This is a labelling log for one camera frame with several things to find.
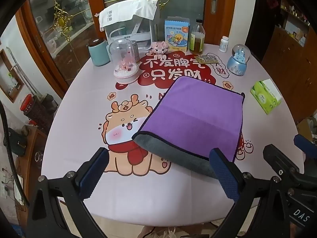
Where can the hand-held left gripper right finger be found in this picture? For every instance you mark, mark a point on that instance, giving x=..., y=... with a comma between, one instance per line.
x=224, y=176

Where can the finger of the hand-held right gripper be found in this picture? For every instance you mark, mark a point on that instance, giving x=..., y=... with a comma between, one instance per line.
x=304, y=141
x=277, y=157

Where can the green tissue pack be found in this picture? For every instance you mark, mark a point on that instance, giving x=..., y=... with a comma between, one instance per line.
x=266, y=96

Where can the wooden cabinet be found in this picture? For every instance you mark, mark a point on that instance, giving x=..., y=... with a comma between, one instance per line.
x=292, y=62

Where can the pink block pig toy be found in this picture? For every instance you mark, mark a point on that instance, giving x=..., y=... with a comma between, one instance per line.
x=160, y=47

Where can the black bag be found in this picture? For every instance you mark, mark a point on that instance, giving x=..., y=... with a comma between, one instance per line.
x=16, y=142

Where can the teal canister with dark lid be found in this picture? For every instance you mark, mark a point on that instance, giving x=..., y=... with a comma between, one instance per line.
x=99, y=53

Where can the small white pill bottle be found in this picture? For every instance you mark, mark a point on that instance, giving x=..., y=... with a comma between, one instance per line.
x=224, y=45

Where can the glass bottle of yellow liquid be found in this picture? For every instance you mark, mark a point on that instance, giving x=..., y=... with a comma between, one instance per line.
x=197, y=41

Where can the clear dome with pink figure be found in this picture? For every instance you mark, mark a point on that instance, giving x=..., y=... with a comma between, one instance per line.
x=123, y=62

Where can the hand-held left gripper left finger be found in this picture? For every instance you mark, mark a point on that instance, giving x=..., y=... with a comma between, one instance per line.
x=92, y=177

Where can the blue box with duck print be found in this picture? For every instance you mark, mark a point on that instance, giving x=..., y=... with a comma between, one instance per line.
x=176, y=36

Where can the jar with red lid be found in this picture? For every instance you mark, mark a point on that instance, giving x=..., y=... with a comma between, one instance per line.
x=33, y=110

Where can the blue castle snow globe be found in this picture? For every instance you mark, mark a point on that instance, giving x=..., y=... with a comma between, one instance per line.
x=238, y=62

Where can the purple and grey towel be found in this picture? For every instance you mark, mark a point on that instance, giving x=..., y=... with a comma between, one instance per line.
x=198, y=109

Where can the white cloth bag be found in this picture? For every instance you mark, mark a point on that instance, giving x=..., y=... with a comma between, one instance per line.
x=123, y=11

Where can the cardboard box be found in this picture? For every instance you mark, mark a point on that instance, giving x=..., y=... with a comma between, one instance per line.
x=305, y=129

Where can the white countertop appliance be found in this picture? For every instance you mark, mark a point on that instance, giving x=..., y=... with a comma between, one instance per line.
x=138, y=34

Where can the gold pill blister pack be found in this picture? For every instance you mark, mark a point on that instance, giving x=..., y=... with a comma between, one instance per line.
x=207, y=58

